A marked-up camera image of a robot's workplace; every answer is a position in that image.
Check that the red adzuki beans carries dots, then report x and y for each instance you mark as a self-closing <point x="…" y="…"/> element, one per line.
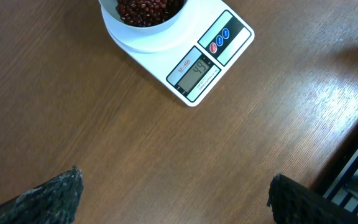
<point x="147" y="13"/>

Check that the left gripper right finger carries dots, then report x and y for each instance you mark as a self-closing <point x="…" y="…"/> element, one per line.
<point x="292" y="203"/>

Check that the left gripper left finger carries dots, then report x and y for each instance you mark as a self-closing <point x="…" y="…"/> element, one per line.
<point x="53" y="202"/>

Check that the black metal frame below table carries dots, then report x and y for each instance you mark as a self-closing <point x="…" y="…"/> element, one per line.
<point x="332" y="184"/>

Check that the white digital kitchen scale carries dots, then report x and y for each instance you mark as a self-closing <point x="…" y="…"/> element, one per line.
<point x="192" y="55"/>

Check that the white round bowl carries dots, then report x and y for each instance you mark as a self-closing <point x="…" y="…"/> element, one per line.
<point x="114" y="22"/>

